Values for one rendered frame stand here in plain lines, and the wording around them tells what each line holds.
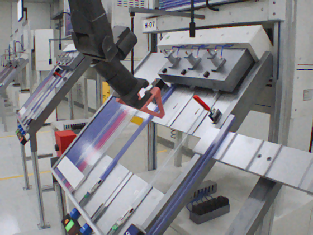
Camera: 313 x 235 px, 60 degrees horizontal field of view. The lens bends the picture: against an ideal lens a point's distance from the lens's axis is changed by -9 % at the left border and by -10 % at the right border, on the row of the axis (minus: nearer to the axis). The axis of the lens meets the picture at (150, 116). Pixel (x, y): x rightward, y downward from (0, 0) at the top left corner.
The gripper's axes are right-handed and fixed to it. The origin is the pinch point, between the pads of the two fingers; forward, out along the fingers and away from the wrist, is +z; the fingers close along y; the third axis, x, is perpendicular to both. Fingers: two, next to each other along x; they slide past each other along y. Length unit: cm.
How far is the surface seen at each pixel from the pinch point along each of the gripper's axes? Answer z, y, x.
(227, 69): 8.3, -4.3, -23.1
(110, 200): 14.0, 9.3, 25.6
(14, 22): -46, 874, -103
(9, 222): 50, 144, 105
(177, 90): 14.4, 19.0, -16.3
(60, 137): 19, 89, 25
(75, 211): 12.9, 19.1, 37.1
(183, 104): 14.3, 11.2, -11.8
